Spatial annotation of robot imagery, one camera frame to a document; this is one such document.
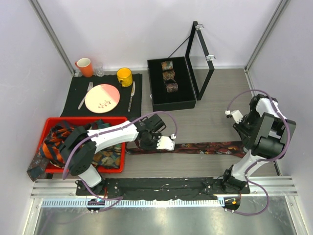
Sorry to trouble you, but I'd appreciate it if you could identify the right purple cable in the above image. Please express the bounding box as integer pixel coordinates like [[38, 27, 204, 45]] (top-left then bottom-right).
[[227, 90, 294, 216]]

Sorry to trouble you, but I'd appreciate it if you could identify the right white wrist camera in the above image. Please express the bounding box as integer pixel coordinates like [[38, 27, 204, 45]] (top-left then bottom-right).
[[225, 110, 244, 124]]

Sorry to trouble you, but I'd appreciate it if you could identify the navy speckled tie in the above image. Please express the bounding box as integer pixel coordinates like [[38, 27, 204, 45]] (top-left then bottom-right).
[[27, 154, 50, 182]]

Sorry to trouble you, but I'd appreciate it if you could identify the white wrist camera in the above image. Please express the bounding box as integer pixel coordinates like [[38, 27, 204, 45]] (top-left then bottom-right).
[[225, 110, 244, 124], [156, 134, 176, 151]]

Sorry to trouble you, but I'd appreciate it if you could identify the red plastic bin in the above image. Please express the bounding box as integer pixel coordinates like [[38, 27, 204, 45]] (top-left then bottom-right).
[[37, 117, 127, 173]]

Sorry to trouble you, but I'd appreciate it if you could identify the yellow mug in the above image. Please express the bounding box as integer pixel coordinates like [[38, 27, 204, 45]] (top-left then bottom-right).
[[116, 68, 133, 87]]

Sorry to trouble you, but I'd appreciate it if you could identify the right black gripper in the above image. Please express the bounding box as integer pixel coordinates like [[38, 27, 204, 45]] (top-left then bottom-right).
[[233, 110, 261, 146]]

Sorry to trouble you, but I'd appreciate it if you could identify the clear glass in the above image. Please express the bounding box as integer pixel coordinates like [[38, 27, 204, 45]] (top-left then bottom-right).
[[93, 62, 104, 77]]

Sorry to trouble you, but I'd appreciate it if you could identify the rolled tie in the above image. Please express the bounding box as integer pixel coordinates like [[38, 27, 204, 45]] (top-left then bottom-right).
[[161, 60, 173, 72], [166, 82, 179, 93], [162, 70, 175, 82]]

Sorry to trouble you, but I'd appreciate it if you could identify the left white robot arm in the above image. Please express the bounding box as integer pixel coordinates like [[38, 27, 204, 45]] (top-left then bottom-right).
[[59, 112, 176, 195]]

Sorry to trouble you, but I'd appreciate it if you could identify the silver knife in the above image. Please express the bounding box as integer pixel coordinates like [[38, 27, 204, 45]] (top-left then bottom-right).
[[128, 81, 135, 113]]

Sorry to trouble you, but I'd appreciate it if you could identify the purple cable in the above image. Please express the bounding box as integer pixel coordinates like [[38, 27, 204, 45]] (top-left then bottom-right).
[[62, 111, 178, 212], [227, 90, 294, 216]]

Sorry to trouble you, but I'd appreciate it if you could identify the dark red patterned tie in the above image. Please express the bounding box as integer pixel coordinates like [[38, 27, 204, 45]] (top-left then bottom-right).
[[126, 141, 246, 158]]

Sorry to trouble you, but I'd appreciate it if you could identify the silver fork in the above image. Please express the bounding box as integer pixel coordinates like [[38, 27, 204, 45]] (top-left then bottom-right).
[[77, 82, 93, 110]]

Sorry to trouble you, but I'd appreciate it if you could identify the rolled tie bottom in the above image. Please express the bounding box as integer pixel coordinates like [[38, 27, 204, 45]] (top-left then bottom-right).
[[166, 82, 179, 93]]

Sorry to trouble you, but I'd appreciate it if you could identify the orange navy striped tie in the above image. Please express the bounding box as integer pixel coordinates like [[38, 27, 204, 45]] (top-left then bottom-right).
[[37, 121, 76, 168]]

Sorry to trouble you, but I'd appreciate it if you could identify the pink cream plate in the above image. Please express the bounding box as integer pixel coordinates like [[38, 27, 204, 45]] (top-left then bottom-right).
[[85, 84, 120, 114]]

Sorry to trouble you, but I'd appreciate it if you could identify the black tie box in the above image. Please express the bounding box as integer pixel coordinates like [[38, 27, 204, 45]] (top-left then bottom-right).
[[147, 57, 197, 111]]

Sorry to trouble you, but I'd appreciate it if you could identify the rolled tie top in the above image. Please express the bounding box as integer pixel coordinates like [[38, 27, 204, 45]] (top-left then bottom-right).
[[161, 60, 173, 72]]

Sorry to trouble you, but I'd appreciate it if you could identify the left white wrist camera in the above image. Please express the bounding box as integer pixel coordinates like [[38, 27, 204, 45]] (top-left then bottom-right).
[[156, 134, 176, 151]]

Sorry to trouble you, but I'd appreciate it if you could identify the teal floral tie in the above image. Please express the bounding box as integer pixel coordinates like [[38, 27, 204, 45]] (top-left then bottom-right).
[[91, 119, 123, 170]]

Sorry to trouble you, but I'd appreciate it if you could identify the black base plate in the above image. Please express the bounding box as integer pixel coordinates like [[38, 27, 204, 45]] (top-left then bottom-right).
[[75, 177, 250, 201]]

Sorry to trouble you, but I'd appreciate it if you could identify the black placemat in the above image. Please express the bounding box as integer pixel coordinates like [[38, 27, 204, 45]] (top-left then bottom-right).
[[61, 74, 142, 119]]

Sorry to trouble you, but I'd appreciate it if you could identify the white cable duct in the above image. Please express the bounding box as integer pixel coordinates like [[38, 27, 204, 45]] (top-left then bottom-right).
[[41, 197, 224, 208]]

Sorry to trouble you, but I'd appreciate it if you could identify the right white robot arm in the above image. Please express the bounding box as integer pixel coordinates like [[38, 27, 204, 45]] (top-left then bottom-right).
[[221, 94, 296, 193]]

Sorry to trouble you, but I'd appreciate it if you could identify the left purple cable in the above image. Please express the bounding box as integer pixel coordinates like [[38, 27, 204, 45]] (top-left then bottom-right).
[[62, 111, 178, 212]]

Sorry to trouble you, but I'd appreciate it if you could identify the black box lid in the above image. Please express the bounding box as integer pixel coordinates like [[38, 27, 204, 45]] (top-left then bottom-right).
[[185, 21, 216, 100]]

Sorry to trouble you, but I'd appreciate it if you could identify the rolled tie middle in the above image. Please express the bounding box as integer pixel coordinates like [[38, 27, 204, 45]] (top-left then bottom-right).
[[162, 70, 175, 82]]

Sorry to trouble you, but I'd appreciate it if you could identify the orange cup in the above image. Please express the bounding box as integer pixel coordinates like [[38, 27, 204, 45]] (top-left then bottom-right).
[[75, 58, 93, 77]]

